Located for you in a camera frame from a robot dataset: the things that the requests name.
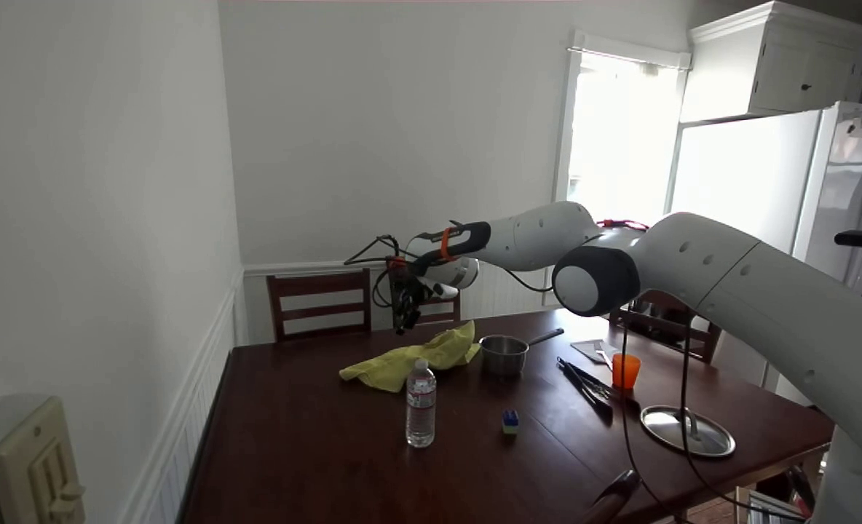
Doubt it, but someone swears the long black arm cable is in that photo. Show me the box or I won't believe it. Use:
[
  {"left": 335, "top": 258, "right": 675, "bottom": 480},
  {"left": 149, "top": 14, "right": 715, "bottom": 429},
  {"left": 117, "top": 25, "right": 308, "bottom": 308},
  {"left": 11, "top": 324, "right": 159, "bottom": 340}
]
[{"left": 616, "top": 315, "right": 744, "bottom": 524}]

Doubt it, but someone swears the yellow towel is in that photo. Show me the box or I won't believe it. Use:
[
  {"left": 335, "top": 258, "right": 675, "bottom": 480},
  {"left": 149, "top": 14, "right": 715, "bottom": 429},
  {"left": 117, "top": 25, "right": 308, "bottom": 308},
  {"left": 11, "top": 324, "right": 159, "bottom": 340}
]
[{"left": 337, "top": 321, "right": 487, "bottom": 395}]

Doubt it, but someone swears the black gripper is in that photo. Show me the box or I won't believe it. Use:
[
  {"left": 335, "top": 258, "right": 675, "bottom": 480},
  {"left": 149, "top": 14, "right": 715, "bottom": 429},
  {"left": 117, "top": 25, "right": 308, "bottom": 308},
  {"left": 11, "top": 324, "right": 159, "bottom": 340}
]
[{"left": 385, "top": 252, "right": 437, "bottom": 338}]

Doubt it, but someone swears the dark wooden chair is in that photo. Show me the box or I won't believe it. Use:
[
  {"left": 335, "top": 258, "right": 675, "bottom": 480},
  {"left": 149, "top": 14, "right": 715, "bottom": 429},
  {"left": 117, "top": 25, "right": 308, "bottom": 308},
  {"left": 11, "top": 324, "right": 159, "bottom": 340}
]
[
  {"left": 608, "top": 287, "right": 724, "bottom": 367},
  {"left": 264, "top": 264, "right": 375, "bottom": 343},
  {"left": 382, "top": 251, "right": 466, "bottom": 328}
]

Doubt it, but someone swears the bright window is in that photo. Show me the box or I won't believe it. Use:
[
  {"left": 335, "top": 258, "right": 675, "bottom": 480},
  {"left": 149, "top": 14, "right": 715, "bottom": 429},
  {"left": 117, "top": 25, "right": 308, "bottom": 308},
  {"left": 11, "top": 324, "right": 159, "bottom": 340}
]
[{"left": 554, "top": 33, "right": 689, "bottom": 228}]

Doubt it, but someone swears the white paper card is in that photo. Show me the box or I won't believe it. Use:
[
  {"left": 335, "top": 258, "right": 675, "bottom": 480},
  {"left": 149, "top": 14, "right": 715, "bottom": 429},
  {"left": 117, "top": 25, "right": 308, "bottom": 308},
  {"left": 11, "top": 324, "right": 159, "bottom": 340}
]
[{"left": 570, "top": 334, "right": 619, "bottom": 367}]

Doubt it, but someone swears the orange plastic cup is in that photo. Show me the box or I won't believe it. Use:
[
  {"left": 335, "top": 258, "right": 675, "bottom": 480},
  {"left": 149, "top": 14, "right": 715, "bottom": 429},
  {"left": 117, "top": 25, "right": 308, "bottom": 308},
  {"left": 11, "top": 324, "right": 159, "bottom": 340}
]
[{"left": 608, "top": 349, "right": 644, "bottom": 395}]

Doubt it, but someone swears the cream wall switch plate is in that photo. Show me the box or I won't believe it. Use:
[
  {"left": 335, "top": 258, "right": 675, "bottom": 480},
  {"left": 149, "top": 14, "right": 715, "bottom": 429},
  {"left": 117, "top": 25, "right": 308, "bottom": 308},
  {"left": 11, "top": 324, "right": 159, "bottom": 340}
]
[{"left": 0, "top": 389, "right": 89, "bottom": 524}]

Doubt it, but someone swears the clear plastic water bottle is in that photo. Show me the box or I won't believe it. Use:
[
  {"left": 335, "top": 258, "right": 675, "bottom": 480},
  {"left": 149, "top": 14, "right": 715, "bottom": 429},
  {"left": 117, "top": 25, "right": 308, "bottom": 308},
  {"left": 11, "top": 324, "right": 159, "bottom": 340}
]
[{"left": 402, "top": 359, "right": 439, "bottom": 452}]

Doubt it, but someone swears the steel pot lid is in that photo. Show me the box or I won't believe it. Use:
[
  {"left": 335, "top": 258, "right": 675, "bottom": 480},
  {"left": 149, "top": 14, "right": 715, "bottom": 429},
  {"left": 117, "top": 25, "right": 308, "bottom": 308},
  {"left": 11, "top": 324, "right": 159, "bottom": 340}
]
[{"left": 638, "top": 402, "right": 739, "bottom": 462}]

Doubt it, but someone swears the white wall cabinet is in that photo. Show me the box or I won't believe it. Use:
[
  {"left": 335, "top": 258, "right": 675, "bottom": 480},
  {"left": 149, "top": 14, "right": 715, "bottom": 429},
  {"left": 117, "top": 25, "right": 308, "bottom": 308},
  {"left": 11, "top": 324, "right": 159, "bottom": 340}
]
[{"left": 677, "top": 0, "right": 862, "bottom": 126}]

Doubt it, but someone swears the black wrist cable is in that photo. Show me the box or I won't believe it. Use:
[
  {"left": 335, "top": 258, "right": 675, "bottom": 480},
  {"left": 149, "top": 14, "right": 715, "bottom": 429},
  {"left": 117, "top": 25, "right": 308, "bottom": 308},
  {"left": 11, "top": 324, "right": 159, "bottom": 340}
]
[{"left": 341, "top": 231, "right": 410, "bottom": 312}]

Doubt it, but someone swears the white refrigerator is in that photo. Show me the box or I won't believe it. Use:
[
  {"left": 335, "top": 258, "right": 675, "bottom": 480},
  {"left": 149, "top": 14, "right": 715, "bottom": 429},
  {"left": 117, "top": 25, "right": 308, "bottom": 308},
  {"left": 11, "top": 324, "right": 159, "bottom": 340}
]
[{"left": 670, "top": 100, "right": 862, "bottom": 389}]

